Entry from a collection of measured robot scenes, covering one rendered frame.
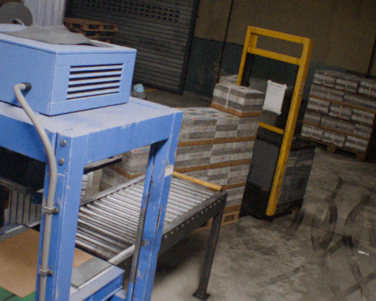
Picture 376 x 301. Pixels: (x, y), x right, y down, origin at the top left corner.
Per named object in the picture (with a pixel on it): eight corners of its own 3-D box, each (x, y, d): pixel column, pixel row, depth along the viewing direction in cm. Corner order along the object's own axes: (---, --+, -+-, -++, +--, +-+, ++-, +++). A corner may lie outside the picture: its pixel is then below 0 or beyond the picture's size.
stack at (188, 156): (92, 231, 430) (104, 136, 408) (190, 211, 512) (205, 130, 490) (120, 251, 405) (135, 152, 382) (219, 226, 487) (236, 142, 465)
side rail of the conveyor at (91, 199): (153, 184, 368) (156, 168, 365) (160, 186, 366) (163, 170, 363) (20, 245, 249) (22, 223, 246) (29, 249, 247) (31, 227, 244)
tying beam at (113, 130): (2, 83, 235) (4, 63, 232) (179, 135, 199) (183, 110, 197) (-134, 96, 175) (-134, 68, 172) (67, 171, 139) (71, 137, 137)
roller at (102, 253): (42, 229, 255) (43, 220, 254) (120, 263, 237) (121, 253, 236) (36, 232, 251) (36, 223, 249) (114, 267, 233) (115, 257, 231)
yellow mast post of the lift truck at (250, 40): (215, 189, 559) (247, 26, 512) (220, 187, 566) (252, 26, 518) (221, 192, 553) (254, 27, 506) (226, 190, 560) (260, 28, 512)
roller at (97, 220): (74, 215, 278) (75, 206, 277) (148, 244, 260) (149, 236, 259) (68, 217, 274) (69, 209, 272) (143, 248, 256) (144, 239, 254)
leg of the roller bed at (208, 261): (198, 292, 367) (217, 205, 349) (206, 295, 365) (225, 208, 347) (195, 295, 362) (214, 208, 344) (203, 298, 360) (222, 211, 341)
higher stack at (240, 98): (190, 211, 512) (214, 82, 477) (210, 206, 533) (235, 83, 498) (217, 226, 487) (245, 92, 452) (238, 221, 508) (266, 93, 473)
